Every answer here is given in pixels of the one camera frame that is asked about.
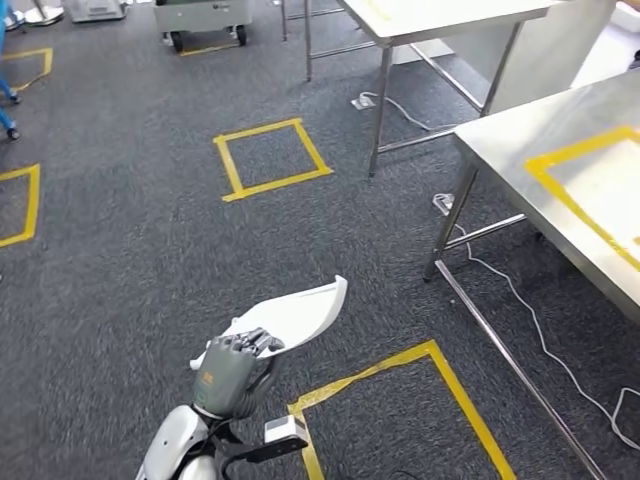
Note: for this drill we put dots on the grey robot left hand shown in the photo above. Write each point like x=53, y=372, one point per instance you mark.
x=223, y=378

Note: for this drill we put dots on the white curved plastic part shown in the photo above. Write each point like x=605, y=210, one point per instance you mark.
x=300, y=314

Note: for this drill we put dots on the steel workbench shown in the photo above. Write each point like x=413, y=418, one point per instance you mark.
x=500, y=152

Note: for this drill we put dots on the yellow floor tape square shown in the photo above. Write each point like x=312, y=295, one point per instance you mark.
x=466, y=404
x=30, y=53
x=272, y=187
x=32, y=205

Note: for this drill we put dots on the yellow floor tape strip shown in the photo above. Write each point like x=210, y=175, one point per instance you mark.
x=210, y=49

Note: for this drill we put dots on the metal floor outlet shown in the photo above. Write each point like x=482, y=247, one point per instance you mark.
x=364, y=101
x=442, y=204

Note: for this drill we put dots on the grey cart on wheels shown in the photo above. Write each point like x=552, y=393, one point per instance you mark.
x=200, y=14

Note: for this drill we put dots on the grey floor platform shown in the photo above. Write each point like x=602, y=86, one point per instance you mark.
x=95, y=10

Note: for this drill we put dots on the chrome stanchion base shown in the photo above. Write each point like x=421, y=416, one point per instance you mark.
x=44, y=14

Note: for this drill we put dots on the steel table with white panel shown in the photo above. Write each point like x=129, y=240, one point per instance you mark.
x=450, y=13

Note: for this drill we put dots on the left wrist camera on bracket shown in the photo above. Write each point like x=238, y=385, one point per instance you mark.
x=285, y=430

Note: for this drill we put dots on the yellow tape frame on workbench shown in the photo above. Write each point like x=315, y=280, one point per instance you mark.
x=564, y=195

